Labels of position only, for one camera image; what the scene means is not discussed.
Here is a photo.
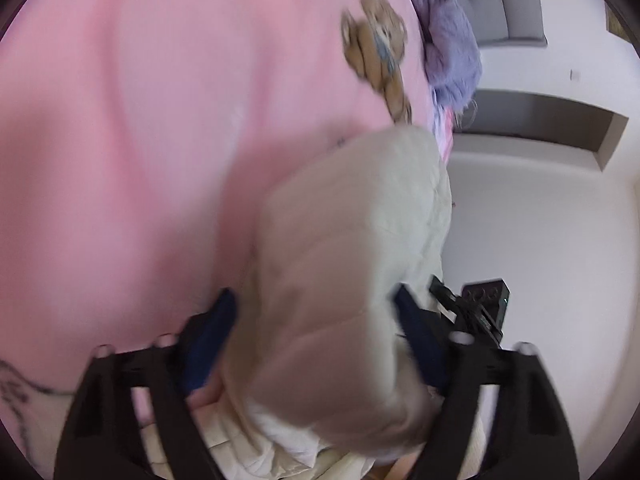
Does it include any white quilted hooded jacket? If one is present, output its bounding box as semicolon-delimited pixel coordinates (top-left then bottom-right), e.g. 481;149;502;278
195;125;482;480

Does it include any purple fuzzy garment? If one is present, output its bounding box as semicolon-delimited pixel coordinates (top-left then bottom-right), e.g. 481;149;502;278
401;0;484;115

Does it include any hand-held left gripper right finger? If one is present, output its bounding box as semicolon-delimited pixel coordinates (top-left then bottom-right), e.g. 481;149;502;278
394;282;581;480

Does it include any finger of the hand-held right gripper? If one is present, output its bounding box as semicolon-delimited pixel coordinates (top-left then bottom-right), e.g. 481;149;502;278
428;275;472;333

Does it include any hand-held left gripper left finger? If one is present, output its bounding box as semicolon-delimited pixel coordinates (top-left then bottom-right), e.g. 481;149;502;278
54;287;237;480

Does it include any grey sofa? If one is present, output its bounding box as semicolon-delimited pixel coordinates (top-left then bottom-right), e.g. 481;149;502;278
432;0;547;47

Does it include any pink printed blanket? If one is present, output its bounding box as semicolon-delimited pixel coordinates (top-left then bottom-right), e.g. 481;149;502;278
0;0;453;480

